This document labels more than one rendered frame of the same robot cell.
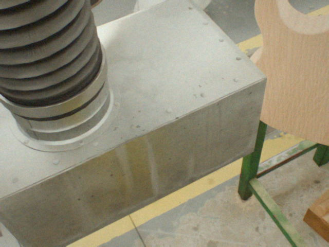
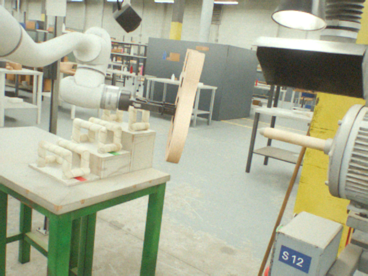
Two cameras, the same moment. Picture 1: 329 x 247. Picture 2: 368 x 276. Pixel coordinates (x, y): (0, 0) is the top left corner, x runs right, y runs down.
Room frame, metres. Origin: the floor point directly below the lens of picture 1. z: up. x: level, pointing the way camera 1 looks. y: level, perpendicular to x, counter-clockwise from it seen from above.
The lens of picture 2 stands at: (1.21, 0.81, 1.43)
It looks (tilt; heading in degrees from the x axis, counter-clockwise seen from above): 12 degrees down; 237
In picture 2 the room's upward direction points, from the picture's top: 7 degrees clockwise
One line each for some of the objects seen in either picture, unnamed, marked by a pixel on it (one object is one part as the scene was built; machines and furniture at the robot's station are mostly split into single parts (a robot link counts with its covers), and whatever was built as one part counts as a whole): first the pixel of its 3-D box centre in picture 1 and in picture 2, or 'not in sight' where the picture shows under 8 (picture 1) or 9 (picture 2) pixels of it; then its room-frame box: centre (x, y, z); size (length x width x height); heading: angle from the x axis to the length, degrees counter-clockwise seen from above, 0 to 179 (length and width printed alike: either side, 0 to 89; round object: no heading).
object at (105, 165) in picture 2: not in sight; (95, 156); (0.70, -0.67, 0.98); 0.27 x 0.16 x 0.09; 112
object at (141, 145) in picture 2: not in sight; (121, 144); (0.56, -0.73, 1.02); 0.27 x 0.15 x 0.17; 112
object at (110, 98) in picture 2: not in sight; (111, 98); (0.73, -0.45, 1.26); 0.09 x 0.06 x 0.09; 62
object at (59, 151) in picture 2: not in sight; (54, 149); (0.89, -0.60, 1.04); 0.20 x 0.03 x 0.03; 111
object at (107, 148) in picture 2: not in sight; (110, 147); (0.67, -0.58, 1.04); 0.11 x 0.03 x 0.03; 22
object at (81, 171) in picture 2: not in sight; (77, 172); (0.82, -0.52, 0.96); 0.11 x 0.03 x 0.03; 22
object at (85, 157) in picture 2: not in sight; (84, 163); (0.78, -0.55, 0.99); 0.03 x 0.03 x 0.09
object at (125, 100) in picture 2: not in sight; (132, 102); (0.67, -0.42, 1.26); 0.09 x 0.08 x 0.07; 152
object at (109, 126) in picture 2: not in sight; (104, 124); (0.67, -0.69, 1.12); 0.20 x 0.03 x 0.03; 111
